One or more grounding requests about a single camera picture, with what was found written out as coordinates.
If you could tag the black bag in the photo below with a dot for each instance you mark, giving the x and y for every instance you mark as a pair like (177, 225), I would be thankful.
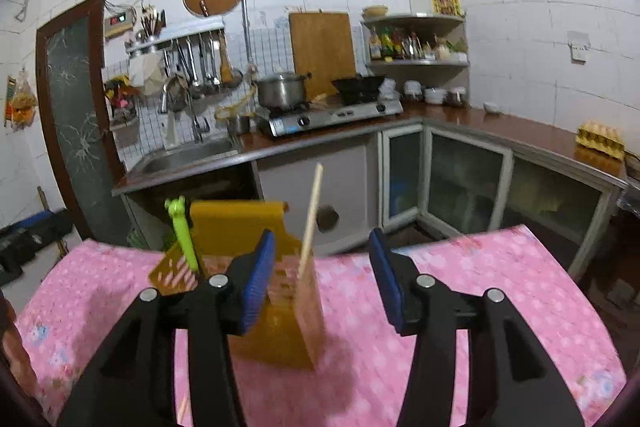
(30, 237)

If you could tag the white cabinet panel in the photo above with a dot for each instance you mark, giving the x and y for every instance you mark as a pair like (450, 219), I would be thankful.
(285, 187)

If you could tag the utensil cup with chopsticks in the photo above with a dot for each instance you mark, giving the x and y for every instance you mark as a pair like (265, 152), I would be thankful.
(150, 24)

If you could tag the stack of white bowls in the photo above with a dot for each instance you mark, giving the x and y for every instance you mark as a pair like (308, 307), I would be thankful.
(435, 96)

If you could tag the electric box with red display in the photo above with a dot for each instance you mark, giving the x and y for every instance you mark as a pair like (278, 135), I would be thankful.
(119, 23)

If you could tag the row of condiment bottles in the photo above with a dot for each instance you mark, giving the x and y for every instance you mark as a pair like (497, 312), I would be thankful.
(395, 44)

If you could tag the metal cup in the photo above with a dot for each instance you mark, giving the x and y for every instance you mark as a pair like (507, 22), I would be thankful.
(239, 126)

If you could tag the narrow glass cabinet door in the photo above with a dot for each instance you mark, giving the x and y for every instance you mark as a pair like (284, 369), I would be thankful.
(402, 177)

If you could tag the white wall socket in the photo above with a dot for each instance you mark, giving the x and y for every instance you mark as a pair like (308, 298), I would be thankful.
(579, 49)

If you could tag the steel kitchen sink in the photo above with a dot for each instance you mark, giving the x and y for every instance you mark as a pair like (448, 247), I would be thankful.
(190, 157)

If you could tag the wooden cutting board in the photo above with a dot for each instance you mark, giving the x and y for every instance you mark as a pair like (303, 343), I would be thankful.
(320, 47)

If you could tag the row of hanging ladles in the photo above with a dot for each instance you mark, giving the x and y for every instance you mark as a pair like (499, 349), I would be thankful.
(200, 77)

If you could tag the yellow plastic utensil holder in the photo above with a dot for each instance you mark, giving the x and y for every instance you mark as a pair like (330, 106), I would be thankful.
(275, 347)

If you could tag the steel wall utensil rack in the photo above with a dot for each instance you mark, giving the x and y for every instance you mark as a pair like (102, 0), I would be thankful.
(175, 36)

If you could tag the chrome faucet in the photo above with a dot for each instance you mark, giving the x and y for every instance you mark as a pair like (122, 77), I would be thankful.
(199, 129)

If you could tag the wooden chopstick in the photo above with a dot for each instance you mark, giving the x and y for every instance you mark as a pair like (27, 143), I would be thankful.
(183, 412)
(311, 217)

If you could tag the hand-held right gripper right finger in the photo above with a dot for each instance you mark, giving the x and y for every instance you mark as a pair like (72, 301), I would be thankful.
(385, 282)

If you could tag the steel cooking pot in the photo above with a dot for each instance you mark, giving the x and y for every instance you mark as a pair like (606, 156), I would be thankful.
(282, 92)

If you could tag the woven bowl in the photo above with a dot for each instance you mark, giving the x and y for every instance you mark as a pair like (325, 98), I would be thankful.
(375, 12)

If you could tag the black wok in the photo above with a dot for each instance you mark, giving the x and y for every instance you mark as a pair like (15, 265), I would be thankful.
(357, 87)

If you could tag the corner wall shelf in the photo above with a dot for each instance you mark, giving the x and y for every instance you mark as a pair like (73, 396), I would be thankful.
(415, 18)

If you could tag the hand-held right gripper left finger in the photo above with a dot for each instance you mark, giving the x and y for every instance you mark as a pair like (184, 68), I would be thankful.
(257, 282)

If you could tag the yellow egg carton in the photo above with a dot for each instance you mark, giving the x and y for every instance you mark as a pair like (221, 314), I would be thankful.
(600, 139)

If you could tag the white cloth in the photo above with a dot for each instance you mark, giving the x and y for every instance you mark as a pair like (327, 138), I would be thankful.
(146, 74)

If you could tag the dark wood glass door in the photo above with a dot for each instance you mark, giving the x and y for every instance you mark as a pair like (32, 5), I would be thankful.
(75, 107)

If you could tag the metal strainer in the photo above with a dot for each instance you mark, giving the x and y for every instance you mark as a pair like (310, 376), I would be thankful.
(176, 94)

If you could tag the pink floral tablecloth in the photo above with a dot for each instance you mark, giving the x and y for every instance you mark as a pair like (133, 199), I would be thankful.
(500, 307)

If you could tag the hanging plastic bag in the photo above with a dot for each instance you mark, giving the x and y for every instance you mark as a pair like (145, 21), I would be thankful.
(21, 99)

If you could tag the steel gas stove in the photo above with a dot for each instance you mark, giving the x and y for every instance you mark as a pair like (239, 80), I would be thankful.
(320, 119)

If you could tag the small white bowl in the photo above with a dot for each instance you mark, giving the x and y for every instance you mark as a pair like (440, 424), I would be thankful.
(491, 108)

